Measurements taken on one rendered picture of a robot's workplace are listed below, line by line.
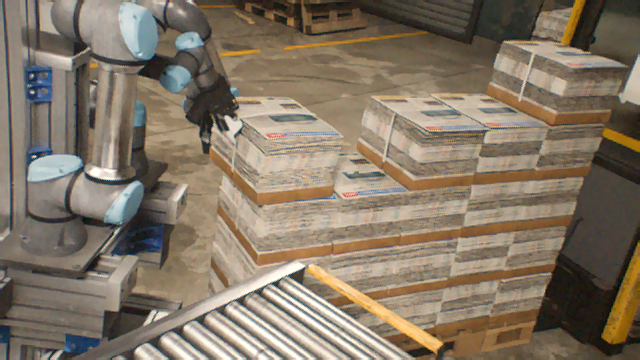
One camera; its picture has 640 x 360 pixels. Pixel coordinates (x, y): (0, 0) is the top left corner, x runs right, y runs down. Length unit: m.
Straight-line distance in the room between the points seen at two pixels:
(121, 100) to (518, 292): 2.05
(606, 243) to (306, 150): 1.83
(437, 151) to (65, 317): 1.32
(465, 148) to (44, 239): 1.45
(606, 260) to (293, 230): 1.77
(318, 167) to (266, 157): 0.21
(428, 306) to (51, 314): 1.48
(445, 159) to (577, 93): 0.59
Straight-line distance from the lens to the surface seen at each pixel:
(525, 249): 3.08
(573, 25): 3.50
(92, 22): 1.68
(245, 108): 2.34
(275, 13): 8.88
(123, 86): 1.71
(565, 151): 2.94
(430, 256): 2.73
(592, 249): 3.66
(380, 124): 2.64
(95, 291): 1.93
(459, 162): 2.60
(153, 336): 1.67
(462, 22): 9.75
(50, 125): 2.08
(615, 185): 3.54
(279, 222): 2.27
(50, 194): 1.85
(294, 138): 2.15
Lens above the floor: 1.82
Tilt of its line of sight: 24 degrees down
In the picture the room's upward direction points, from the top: 10 degrees clockwise
